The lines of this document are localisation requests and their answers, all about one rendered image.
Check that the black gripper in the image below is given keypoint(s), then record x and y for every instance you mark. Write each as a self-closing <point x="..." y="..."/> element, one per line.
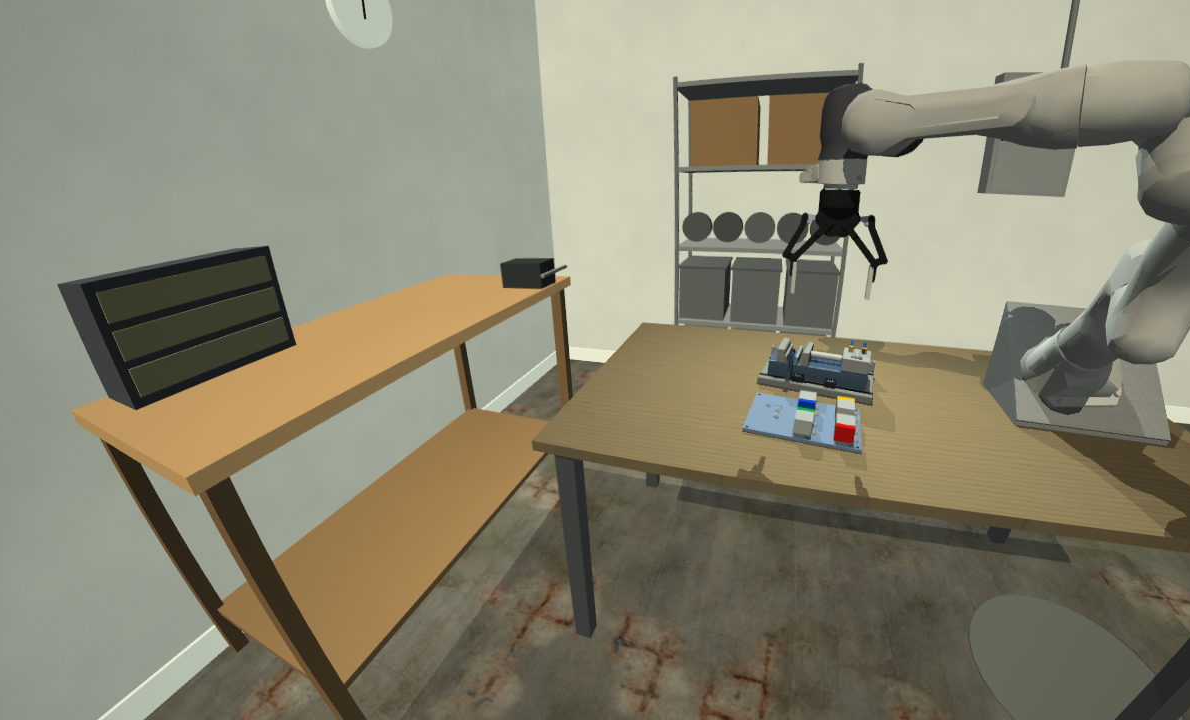
<point x="838" y="218"/>

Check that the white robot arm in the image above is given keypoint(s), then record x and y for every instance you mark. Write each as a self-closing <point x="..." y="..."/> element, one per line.
<point x="1121" y="101"/>

